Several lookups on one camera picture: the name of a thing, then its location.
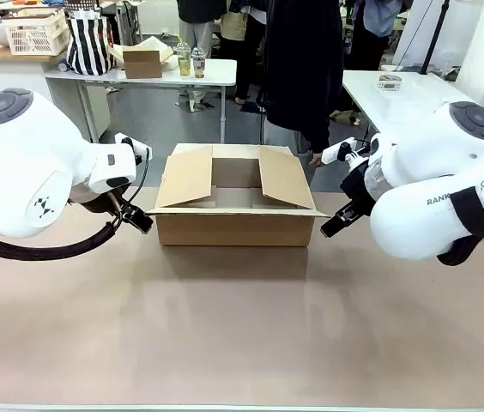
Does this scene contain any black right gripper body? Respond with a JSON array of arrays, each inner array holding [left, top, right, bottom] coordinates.
[[339, 160, 375, 216]]

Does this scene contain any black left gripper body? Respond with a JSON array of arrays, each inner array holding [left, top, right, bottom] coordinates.
[[68, 182, 141, 218]]

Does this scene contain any brown cardboard shipping box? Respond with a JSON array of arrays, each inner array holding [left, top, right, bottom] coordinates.
[[145, 143, 331, 248]]

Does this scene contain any person's left forearm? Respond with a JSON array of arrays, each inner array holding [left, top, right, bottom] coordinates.
[[297, 81, 334, 154]]

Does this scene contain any small brown cardboard box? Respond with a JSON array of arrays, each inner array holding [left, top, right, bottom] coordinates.
[[122, 49, 164, 80]]

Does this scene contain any small white tray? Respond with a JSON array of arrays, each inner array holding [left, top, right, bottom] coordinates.
[[375, 73, 403, 94]]

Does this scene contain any person in black sweatshirt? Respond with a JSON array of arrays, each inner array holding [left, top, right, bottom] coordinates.
[[263, 0, 345, 169]]

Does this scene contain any black white striped bag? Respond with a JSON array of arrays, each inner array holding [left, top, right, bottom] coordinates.
[[65, 14, 115, 77]]

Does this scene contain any white cabinet with wooden top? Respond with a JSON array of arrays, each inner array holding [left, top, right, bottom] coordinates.
[[0, 41, 112, 143]]

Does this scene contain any bystander in blue shirt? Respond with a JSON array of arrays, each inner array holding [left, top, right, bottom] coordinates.
[[344, 0, 402, 73]]

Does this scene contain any clear plastic drink cup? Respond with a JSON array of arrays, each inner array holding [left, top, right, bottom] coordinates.
[[175, 41, 193, 79], [191, 45, 209, 80]]

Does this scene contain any white folding table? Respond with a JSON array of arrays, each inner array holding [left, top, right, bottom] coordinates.
[[45, 58, 239, 145]]

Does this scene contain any open white paper carton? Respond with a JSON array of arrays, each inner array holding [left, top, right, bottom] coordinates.
[[108, 35, 175, 72]]

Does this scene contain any black stand pole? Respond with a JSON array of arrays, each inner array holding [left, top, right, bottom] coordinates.
[[420, 0, 450, 77]]

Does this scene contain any white plastic crate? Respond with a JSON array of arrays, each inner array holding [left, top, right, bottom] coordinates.
[[1, 7, 71, 58]]

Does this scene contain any bystander with beige bag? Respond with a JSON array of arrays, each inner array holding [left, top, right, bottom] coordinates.
[[219, 0, 269, 106]]

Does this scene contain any bystander in grey trousers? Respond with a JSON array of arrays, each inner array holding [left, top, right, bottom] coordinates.
[[176, 0, 228, 113]]

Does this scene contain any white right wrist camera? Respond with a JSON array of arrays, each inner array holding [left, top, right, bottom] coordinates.
[[321, 136, 372, 165]]

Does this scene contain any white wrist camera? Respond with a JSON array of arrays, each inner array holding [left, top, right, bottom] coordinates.
[[321, 136, 372, 165], [114, 132, 154, 163]]

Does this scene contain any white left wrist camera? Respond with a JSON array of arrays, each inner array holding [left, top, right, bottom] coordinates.
[[114, 132, 154, 163]]

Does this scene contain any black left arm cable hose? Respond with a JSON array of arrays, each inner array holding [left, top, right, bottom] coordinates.
[[0, 159, 148, 262]]

